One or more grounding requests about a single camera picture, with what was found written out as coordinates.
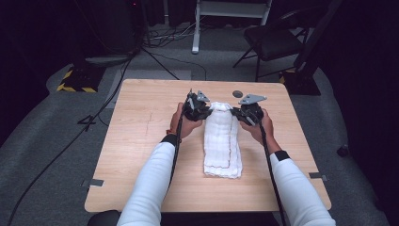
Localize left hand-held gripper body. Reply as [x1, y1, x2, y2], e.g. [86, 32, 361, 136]
[183, 89, 212, 122]

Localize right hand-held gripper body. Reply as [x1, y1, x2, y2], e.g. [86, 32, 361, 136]
[237, 93, 268, 126]

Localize white towel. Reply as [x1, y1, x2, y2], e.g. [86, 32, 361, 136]
[202, 101, 244, 180]

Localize person's left hand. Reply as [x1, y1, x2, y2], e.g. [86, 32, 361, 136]
[168, 102, 204, 140]

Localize person's right hand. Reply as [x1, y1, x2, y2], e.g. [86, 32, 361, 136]
[239, 107, 277, 148]

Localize black folding chair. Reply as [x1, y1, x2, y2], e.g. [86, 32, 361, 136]
[231, 7, 315, 83]

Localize grey tape strip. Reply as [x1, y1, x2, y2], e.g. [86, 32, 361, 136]
[308, 171, 329, 183]
[81, 178, 104, 188]

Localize small black floor object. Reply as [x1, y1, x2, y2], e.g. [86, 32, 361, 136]
[336, 143, 350, 158]

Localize black seat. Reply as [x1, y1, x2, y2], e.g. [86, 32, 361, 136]
[87, 209, 122, 226]

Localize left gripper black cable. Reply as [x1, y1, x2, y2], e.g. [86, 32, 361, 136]
[166, 90, 193, 196]

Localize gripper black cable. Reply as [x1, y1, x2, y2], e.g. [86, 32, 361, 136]
[259, 122, 288, 226]
[166, 90, 193, 196]

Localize thin black floor cable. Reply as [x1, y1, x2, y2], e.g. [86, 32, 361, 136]
[140, 46, 208, 82]

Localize black yellow striped base plate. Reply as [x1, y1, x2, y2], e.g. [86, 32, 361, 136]
[279, 69, 322, 96]
[56, 64, 106, 94]

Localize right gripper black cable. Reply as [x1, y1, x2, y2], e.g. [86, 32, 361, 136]
[259, 122, 288, 226]

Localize bundle of floor cables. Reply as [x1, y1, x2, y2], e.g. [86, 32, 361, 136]
[144, 22, 201, 50]

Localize white metal stand frame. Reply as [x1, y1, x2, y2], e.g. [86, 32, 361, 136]
[191, 0, 274, 56]

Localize black slanted post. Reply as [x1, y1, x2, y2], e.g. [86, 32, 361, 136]
[294, 0, 343, 73]

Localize long black floor cable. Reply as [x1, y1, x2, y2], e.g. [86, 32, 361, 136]
[7, 53, 139, 226]

